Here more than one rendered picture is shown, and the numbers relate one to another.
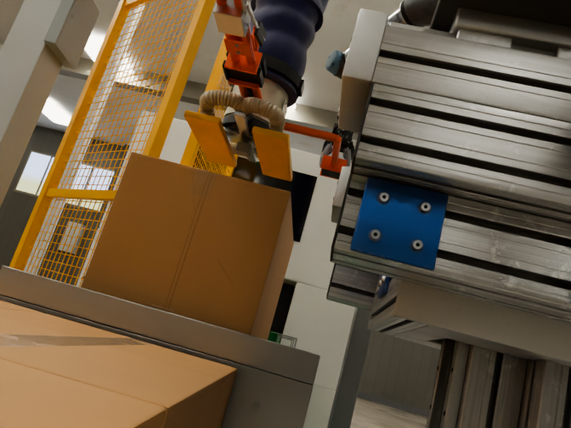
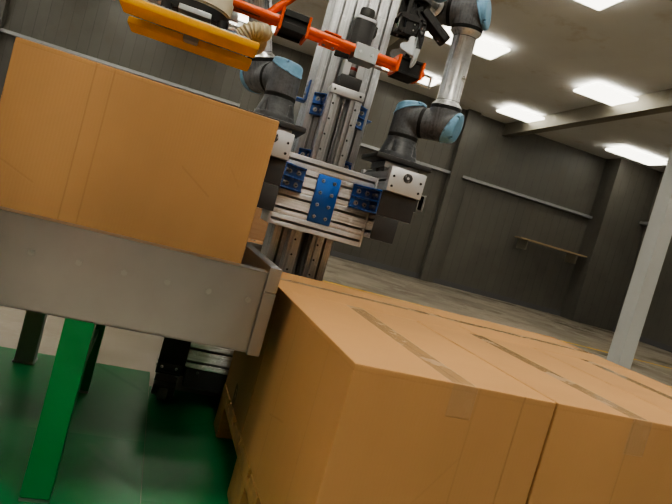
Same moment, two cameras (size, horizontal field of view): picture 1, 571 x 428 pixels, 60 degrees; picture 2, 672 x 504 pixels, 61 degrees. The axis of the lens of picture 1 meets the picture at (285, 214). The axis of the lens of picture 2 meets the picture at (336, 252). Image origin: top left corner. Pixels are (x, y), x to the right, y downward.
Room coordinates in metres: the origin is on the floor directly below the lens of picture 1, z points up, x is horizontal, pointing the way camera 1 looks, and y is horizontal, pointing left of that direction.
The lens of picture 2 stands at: (1.47, 1.79, 0.75)
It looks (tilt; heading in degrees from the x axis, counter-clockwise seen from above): 3 degrees down; 248
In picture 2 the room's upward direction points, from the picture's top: 16 degrees clockwise
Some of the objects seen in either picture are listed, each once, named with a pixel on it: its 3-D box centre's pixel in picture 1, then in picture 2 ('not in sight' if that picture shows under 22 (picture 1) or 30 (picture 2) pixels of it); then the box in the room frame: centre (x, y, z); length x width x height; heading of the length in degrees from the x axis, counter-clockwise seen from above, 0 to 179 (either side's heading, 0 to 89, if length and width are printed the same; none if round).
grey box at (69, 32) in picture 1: (74, 25); not in sight; (1.88, 1.06, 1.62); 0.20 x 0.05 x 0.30; 176
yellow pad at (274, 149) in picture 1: (275, 152); (192, 40); (1.38, 0.08, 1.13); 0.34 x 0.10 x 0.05; 174
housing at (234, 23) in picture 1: (232, 16); (363, 55); (0.93, 0.22, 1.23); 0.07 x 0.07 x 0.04; 84
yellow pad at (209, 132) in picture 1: (214, 137); (193, 21); (1.40, 0.27, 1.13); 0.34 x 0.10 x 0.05; 174
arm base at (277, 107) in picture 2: not in sight; (276, 108); (1.02, -0.29, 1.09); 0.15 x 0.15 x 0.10
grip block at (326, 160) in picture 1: (333, 167); not in sight; (1.66, -0.12, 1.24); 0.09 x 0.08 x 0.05; 84
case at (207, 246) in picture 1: (206, 270); (140, 166); (1.43, 0.17, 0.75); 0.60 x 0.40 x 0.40; 174
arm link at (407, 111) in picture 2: not in sight; (409, 119); (0.52, -0.22, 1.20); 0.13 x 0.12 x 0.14; 134
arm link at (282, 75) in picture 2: not in sight; (283, 77); (1.02, -0.30, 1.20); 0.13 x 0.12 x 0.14; 117
